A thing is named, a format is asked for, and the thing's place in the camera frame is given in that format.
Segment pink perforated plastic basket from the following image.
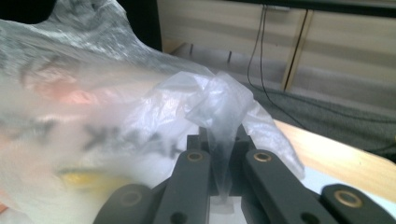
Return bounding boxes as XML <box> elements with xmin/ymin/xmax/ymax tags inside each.
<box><xmin>31</xmin><ymin>73</ymin><xmax>104</xmax><ymax>106</ymax></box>

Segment thin black cable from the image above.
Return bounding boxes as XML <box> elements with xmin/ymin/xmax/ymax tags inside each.
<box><xmin>259</xmin><ymin>5</ymin><xmax>307</xmax><ymax>129</ymax></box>
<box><xmin>247</xmin><ymin>5</ymin><xmax>396</xmax><ymax>124</ymax></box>

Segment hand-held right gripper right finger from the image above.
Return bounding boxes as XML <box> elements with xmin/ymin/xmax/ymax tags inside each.
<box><xmin>229</xmin><ymin>124</ymin><xmax>257</xmax><ymax>198</ymax></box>

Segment clear printed plastic bag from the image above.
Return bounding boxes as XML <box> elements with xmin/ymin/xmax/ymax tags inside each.
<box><xmin>0</xmin><ymin>0</ymin><xmax>306</xmax><ymax>224</ymax></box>

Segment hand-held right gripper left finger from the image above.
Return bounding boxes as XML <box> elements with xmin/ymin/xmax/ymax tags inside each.
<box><xmin>186</xmin><ymin>126</ymin><xmax>219</xmax><ymax>197</ymax></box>

